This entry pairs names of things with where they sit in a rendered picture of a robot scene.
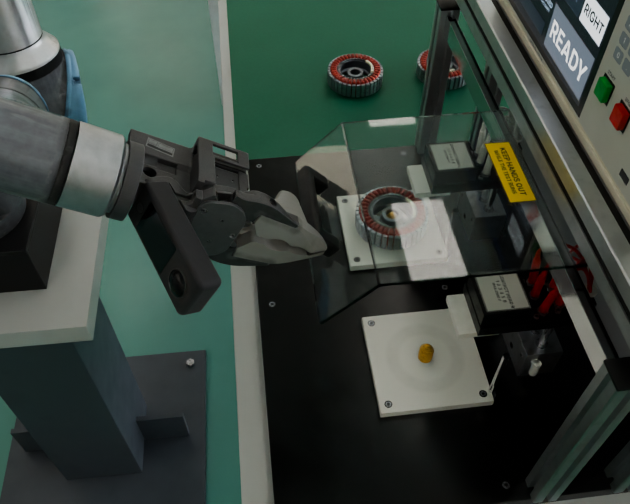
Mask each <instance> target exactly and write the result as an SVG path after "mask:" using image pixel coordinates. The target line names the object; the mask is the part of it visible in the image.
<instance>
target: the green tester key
mask: <svg viewBox="0 0 630 504"><path fill-rule="evenodd" d="M612 89H613V86H612V85H611V83H610V82H609V80H608V79H607V78H606V76H602V77H599V79H598V81H597V84H596V86H595V89H594V94H595V95H596V97H597V98H598V100H599V102H600V103H606V102H607V101H608V98H609V96H610V93H611V91H612Z"/></svg>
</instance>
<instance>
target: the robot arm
mask: <svg viewBox="0 0 630 504"><path fill-rule="evenodd" d="M213 146H214V147H217V148H220V149H223V150H226V151H229V152H232V153H235V154H237V160H235V159H232V158H230V157H227V156H224V155H221V154H218V153H215V152H213ZM246 171H249V156H248V153H246V152H243V151H240V150H237V149H235V148H232V147H229V146H226V145H223V144H220V143H217V142H214V141H211V140H208V139H206V138H203V137H200V136H199V137H198V138H197V140H196V142H195V144H194V146H193V147H192V148H188V147H185V146H182V145H179V144H176V143H173V142H170V141H167V140H164V139H161V138H158V137H155V136H152V135H149V134H146V133H143V132H140V131H137V130H134V129H131V130H130V132H129V134H128V140H127V141H126V139H125V138H124V136H123V135H122V134H119V133H116V132H112V131H109V130H106V129H103V128H100V127H97V126H94V125H91V124H88V119H87V111H86V105H85V99H84V94H83V88H82V84H81V79H80V74H79V70H78V65H77V61H76V58H75V55H74V52H73V51H72V50H70V49H68V50H67V49H65V48H63V49H61V47H60V44H59V42H58V40H57V38H56V37H55V36H53V35H51V34H50V33H48V32H46V31H44V30H42V29H41V26H40V23H39V21H38V18H37V15H36V12H35V9H34V6H33V3H32V1H31V0H0V239H1V238H2V237H4V236H5V235H7V234H8V233H9V232H10V231H11V230H13V229H14V228H15V227H16V226H17V224H18V223H19V222H20V220H21V219H22V217H23V215H24V213H25V210H26V199H30V200H34V201H38V202H42V203H47V204H50V205H53V206H54V205H55V206H58V207H62V208H65V209H69V210H73V211H77V212H80V213H84V214H88V215H92V216H96V217H101V216H103V215H104V214H105V216H106V217H107V218H111V219H114V220H118V221H123V220H124V219H125V218H126V216H127V214H128V216H129V218H130V220H131V222H132V224H133V226H134V227H135V229H136V231H137V233H138V235H139V237H140V239H141V241H142V243H143V245H144V247H145V249H146V251H147V253H148V255H149V257H150V259H151V261H152V263H153V265H154V267H155V269H156V271H157V273H158V275H159V277H160V279H161V281H162V283H163V285H164V287H165V289H166V291H167V293H168V295H169V297H170V299H171V301H172V303H173V305H174V307H175V309H176V311H177V313H178V314H180V315H187V314H192V313H196V312H200V311H201V310H202V309H203V308H204V306H205V305H206V304H207V302H208V301H209V300H210V299H211V297H212V296H213V295H214V293H215V292H216V291H217V289H218V288H219V287H220V285H221V278H220V276H219V275H218V273H217V271H216V269H215V267H214V265H213V264H212V262H211V260H213V261H216V262H219V263H222V264H226V265H232V266H268V265H269V264H280V263H288V262H293V261H298V260H303V259H308V258H312V257H316V256H320V255H322V254H324V252H325V251H326V250H327V244H326V242H325V241H324V239H323V237H322V236H321V235H320V233H319V232H318V231H317V230H316V229H314V228H313V227H312V226H311V225H310V224H308V223H307V220H306V218H305V216H304V213H303V211H302V208H301V206H300V203H299V201H298V199H297V198H296V196H295V195H294V194H292V193H290V192H288V191H284V190H282V191H280V192H279V193H278V194H277V196H276V198H275V199H273V198H272V197H270V196H269V195H267V194H265V193H262V192H260V191H248V190H249V182H248V174H246ZM131 206H132V207H131ZM130 208H131V209H130ZM129 210H130V211H129ZM128 212H129V213H128ZM251 222H254V224H251ZM210 259H211V260H210Z"/></svg>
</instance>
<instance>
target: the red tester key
mask: <svg viewBox="0 0 630 504"><path fill-rule="evenodd" d="M629 116H630V114H629V113H628V111H627V110H626V108H625V107H624V105H623V104H622V103H616V104H615V105H614V108H613V110H612V112H611V115H610V117H609V120H610V121H611V123H612V125H613V126H614V128H615V129H616V130H617V131H619V130H623V129H624V127H625V124H626V122H627V120H628V118H629Z"/></svg>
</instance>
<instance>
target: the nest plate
mask: <svg viewBox="0 0 630 504"><path fill-rule="evenodd" d="M361 323H362V328H363V333H364V338H365V343H366V348H367V353H368V358H369V363H370V368H371V373H372V378H373V383H374V388H375V393H376V398H377V403H378V408H379V413H380V417H390V416H399V415H408V414H417V413H425V412H434V411H443V410H452V409H461V408H470V407H478V406H487V405H493V403H494V398H493V395H492V393H490V392H489V391H488V389H489V387H490V386H489V383H488V380H487V377H486V374H485V371H484V368H483V364H482V361H481V358H480V355H479V352H478V349H477V346H476V343H475V340H474V337H470V338H461V339H458V338H457V335H456V332H455V329H454V325H453V322H452V319H451V316H450V312H449V309H440V310H430V311H420V312H410V313H401V314H391V315H381V316H371V317H362V320H361ZM422 344H430V345H432V346H433V348H434V353H433V357H432V360H431V362H429V363H422V362H421V361H420V360H419V359H418V353H419V349H420V346H421V345H422Z"/></svg>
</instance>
